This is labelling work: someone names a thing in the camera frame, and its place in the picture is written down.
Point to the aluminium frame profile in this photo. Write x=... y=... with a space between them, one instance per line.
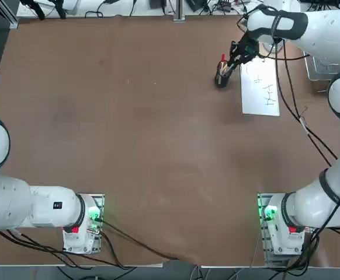
x=10 y=20

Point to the silver mesh tray rack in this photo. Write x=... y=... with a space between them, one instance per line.
x=322 y=71

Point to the black hub with red ports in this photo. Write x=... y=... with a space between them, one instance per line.
x=225 y=7

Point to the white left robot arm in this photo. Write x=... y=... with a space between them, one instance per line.
x=41 y=207

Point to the red capped white pen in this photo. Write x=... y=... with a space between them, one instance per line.
x=223 y=56

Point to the blue white marker pen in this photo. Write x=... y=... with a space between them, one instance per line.
x=230 y=66

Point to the black mesh pen holder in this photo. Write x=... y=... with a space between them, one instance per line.
x=221 y=83

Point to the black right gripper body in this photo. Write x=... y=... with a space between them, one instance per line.
x=243 y=43

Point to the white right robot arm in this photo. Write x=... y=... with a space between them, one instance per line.
x=319 y=26

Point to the black stand legs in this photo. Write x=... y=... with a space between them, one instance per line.
x=38 y=11

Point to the white A4 paper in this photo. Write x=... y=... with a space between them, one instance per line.
x=257 y=99

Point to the yellow pen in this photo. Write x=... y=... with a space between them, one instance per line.
x=224 y=72

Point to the camera support post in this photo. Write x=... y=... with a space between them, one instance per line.
x=179 y=8

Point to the black power adapter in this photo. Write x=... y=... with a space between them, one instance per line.
x=157 y=3
x=196 y=4

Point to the white table edge bracket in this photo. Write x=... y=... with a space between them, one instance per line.
x=179 y=19

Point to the white box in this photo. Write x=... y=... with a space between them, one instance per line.
x=70 y=7

